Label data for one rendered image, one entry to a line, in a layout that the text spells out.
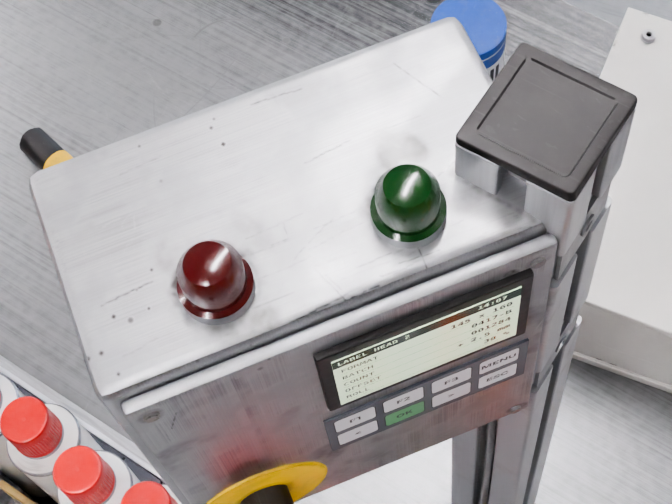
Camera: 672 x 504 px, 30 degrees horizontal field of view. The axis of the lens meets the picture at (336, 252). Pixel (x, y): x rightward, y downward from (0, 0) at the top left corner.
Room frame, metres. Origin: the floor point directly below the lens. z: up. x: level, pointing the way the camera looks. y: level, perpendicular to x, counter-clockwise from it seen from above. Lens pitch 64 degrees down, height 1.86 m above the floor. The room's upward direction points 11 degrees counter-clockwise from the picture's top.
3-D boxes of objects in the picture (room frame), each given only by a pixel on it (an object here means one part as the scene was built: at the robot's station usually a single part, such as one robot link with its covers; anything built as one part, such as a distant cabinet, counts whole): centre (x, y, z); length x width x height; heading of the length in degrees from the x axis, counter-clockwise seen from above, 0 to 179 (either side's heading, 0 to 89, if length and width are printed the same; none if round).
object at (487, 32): (0.67, -0.16, 0.87); 0.07 x 0.07 x 0.07
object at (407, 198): (0.19, -0.03, 1.49); 0.03 x 0.03 x 0.02
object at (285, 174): (0.21, 0.01, 1.38); 0.17 x 0.10 x 0.19; 102
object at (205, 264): (0.18, 0.04, 1.49); 0.03 x 0.03 x 0.02
